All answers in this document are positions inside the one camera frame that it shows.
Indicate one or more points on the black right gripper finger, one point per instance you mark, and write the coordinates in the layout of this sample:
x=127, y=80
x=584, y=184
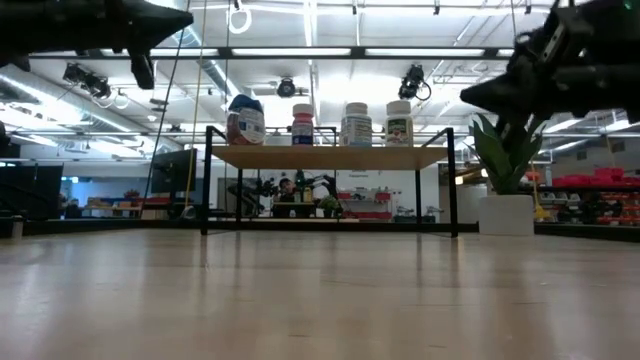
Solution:
x=510, y=86
x=505, y=109

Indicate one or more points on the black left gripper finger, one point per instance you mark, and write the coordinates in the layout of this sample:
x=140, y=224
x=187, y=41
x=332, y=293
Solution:
x=150, y=14
x=150, y=36

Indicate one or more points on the white bottle green label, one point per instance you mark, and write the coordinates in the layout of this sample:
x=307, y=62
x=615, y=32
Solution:
x=398, y=127

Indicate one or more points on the white bottle blue cap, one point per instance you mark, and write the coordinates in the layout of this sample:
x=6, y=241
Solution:
x=246, y=122

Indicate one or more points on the white medicine bottle white cap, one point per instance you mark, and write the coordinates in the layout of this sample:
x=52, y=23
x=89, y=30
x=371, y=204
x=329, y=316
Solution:
x=356, y=127

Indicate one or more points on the red bottle white cap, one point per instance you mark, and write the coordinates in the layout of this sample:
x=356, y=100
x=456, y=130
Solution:
x=302, y=127

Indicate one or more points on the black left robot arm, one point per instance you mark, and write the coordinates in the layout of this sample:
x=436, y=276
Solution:
x=10, y=30

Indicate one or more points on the black ceiling spotlight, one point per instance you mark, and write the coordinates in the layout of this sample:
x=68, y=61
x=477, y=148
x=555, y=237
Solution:
x=87, y=80

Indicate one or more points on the green plant in white pot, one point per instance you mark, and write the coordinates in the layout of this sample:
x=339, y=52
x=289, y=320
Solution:
x=505, y=215

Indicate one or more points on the red storage shelving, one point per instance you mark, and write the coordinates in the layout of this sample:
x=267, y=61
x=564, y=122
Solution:
x=590, y=200

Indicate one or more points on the black monitor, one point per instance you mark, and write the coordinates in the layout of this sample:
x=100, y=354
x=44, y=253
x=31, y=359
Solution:
x=175, y=170

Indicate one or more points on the person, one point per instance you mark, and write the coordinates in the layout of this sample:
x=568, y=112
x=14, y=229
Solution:
x=286, y=189

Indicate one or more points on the black overhead camera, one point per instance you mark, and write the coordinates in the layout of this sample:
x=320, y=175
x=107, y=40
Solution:
x=412, y=82
x=286, y=88

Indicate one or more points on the wooden shelf black metal frame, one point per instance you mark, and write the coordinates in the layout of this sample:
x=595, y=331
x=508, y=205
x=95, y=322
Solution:
x=325, y=157

